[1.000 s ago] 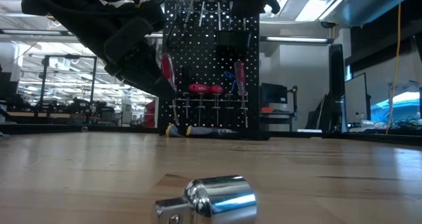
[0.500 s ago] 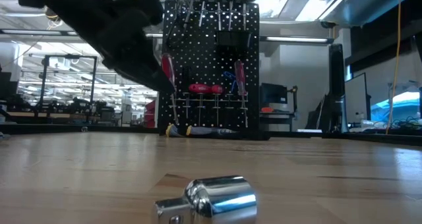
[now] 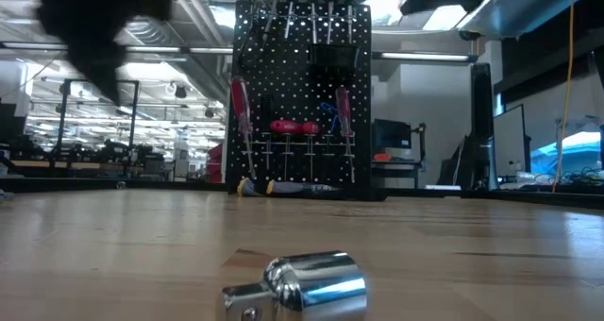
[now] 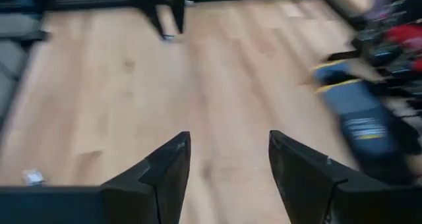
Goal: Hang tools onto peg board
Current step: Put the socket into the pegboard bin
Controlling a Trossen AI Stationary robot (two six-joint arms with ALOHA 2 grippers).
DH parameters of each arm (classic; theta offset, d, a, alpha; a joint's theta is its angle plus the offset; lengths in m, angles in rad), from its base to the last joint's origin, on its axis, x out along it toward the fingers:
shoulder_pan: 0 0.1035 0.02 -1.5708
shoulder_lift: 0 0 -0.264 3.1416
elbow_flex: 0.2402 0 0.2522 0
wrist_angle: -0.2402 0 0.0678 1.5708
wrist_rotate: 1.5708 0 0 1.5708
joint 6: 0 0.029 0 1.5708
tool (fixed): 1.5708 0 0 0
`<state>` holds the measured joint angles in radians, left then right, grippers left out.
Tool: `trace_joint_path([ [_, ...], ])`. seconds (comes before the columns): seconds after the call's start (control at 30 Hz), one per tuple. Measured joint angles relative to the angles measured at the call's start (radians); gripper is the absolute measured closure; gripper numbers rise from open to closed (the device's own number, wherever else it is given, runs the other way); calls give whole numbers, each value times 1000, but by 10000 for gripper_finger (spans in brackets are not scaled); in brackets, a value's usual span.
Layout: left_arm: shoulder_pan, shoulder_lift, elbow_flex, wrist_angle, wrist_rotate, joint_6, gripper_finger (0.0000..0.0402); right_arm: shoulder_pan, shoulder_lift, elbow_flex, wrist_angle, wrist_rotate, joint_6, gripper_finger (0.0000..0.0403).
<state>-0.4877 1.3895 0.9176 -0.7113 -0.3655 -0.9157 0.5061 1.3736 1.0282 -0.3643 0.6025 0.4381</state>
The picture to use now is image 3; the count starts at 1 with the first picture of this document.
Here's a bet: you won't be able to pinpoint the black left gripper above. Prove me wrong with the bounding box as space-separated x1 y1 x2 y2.
30 0 174 106

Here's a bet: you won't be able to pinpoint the translucent red handled screwdriver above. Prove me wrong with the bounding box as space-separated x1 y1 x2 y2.
229 76 259 180

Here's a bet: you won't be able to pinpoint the red handled pliers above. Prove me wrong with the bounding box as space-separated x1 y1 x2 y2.
334 85 357 184

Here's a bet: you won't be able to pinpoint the blue handled pliers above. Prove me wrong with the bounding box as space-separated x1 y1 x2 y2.
319 102 342 134

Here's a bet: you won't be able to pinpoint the small red handled screwdriver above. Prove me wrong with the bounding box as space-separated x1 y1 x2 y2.
301 121 322 183

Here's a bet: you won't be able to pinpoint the short ceiling light bar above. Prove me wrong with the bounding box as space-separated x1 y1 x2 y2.
372 50 478 63

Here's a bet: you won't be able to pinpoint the cluttered background workbench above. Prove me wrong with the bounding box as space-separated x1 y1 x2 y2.
0 139 166 178

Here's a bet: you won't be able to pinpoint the long ceiling light bar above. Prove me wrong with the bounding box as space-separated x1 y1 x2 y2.
0 40 235 62

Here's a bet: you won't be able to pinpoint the black pegboard bin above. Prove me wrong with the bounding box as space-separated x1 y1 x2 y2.
309 43 361 75

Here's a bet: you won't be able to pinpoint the black tower column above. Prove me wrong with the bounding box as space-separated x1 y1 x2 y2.
470 62 495 191

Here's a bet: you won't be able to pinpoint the red rounded object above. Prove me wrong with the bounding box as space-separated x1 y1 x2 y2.
207 144 227 184

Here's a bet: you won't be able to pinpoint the black computer monitor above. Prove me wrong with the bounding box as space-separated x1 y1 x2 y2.
372 119 412 150

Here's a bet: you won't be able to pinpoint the white upright panel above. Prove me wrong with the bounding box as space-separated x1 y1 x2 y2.
493 104 533 191

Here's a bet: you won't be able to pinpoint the black monitor desk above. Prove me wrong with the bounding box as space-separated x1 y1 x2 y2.
370 160 426 189

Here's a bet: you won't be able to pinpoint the black metal pegboard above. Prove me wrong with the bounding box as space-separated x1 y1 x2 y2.
225 0 375 202

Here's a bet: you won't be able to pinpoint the grey black work glove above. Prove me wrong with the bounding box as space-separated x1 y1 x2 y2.
237 177 266 198

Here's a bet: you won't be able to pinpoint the blue cover sheet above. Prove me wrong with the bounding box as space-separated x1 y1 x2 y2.
530 130 604 176

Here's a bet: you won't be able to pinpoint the yellow grey tool at rack base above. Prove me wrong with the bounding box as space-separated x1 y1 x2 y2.
266 178 342 199

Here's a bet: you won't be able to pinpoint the black frame robot station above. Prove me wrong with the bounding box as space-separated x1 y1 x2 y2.
56 77 142 164

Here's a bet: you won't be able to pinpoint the silver ceiling duct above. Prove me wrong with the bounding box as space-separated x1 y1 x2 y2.
122 0 232 103

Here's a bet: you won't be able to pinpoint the black aluminium table frame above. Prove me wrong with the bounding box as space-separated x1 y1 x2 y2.
0 175 604 209

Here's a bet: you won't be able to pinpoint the chrome wire hook rack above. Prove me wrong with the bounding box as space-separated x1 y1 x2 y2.
249 0 360 25

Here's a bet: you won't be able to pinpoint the yellow cable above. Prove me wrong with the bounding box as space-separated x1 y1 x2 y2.
551 0 577 194

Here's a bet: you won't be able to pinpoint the red-handled pliers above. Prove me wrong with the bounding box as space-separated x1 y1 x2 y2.
249 130 358 171

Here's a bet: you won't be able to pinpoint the tangled cables pile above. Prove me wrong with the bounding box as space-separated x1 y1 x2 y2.
499 167 604 190

